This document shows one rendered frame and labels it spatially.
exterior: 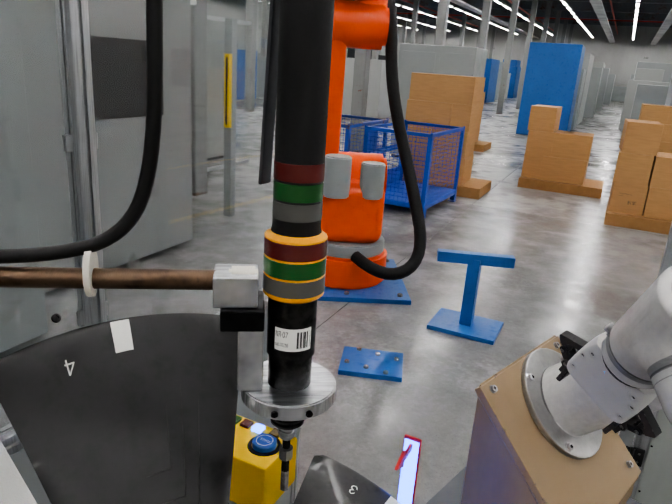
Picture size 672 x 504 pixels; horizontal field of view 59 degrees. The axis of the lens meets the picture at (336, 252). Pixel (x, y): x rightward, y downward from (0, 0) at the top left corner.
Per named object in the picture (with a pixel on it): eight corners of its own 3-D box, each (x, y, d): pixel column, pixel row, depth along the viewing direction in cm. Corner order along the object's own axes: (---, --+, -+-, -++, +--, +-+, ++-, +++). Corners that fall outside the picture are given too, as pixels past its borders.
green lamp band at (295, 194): (273, 203, 38) (274, 184, 37) (271, 191, 41) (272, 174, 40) (325, 204, 38) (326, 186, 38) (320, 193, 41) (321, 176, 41)
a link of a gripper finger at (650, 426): (620, 380, 75) (602, 392, 80) (667, 432, 72) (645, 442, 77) (627, 375, 76) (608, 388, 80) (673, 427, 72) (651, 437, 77)
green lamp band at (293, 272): (263, 281, 39) (264, 263, 38) (262, 259, 43) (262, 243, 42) (329, 282, 39) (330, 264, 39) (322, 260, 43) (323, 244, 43)
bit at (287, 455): (277, 493, 46) (280, 436, 44) (277, 483, 47) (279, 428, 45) (291, 492, 46) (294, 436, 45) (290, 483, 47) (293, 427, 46)
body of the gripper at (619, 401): (584, 337, 72) (556, 370, 82) (649, 406, 67) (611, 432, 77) (627, 307, 74) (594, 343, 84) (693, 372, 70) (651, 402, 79)
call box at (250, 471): (185, 487, 101) (184, 435, 97) (221, 456, 109) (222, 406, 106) (263, 524, 94) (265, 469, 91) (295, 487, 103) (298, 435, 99)
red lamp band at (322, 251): (264, 262, 38) (264, 244, 38) (262, 242, 42) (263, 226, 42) (330, 263, 39) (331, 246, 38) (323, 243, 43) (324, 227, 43)
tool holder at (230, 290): (210, 424, 40) (210, 289, 37) (216, 371, 46) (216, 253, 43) (341, 421, 41) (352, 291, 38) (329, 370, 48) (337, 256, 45)
